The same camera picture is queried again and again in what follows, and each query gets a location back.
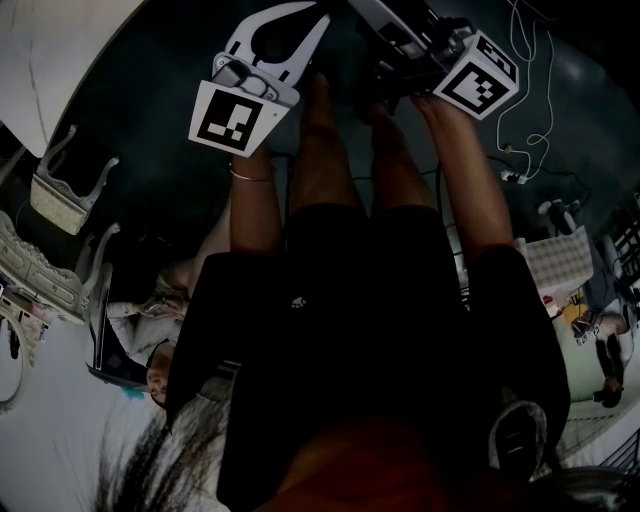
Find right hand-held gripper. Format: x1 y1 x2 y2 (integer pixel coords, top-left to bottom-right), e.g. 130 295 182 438
348 0 520 121

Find person's leg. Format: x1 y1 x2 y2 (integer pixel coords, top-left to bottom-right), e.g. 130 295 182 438
289 72 367 214
369 102 437 212

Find person's face and neck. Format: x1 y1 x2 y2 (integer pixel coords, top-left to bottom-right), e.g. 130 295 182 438
259 414 541 512

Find person's right forearm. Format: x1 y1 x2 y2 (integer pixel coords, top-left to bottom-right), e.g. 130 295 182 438
412 94 517 267

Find checked cloth covered table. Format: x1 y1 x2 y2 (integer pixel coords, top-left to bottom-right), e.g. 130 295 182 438
514 224 597 297

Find white cable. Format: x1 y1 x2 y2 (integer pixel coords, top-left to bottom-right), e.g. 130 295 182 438
494 0 557 182

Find person's black shorts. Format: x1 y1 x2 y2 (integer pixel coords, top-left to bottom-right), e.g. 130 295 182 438
287 202 444 291

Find person's black shirt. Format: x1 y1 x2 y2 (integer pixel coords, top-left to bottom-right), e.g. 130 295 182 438
164 244 571 512

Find ornate white dressing table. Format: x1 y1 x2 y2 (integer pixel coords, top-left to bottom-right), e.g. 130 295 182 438
0 209 122 326

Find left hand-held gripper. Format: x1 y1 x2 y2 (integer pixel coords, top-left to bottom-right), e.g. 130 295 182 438
188 0 332 159

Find ornate white round mirror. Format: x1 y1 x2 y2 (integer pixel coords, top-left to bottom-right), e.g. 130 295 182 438
0 299 47 417

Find white marble table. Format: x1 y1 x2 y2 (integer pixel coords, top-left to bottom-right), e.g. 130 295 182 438
0 0 151 159

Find black cable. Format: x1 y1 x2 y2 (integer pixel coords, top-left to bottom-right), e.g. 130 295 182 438
487 154 594 207

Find black lattice frame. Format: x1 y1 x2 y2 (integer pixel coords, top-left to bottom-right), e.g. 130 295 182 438
612 219 640 282

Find person's right black clog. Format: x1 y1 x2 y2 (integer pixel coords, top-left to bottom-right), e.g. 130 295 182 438
352 74 399 124

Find person's left forearm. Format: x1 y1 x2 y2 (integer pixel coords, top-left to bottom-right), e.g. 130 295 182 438
228 144 289 257

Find ornate white cushioned stool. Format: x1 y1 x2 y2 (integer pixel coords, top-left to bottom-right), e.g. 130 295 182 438
29 124 122 237

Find gold bracelet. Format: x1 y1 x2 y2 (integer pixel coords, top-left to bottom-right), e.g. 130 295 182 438
228 162 277 183

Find person's right leg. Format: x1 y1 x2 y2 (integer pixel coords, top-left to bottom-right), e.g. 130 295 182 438
369 102 437 212

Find person's left leg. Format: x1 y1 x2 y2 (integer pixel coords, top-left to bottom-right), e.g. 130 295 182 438
289 72 367 214

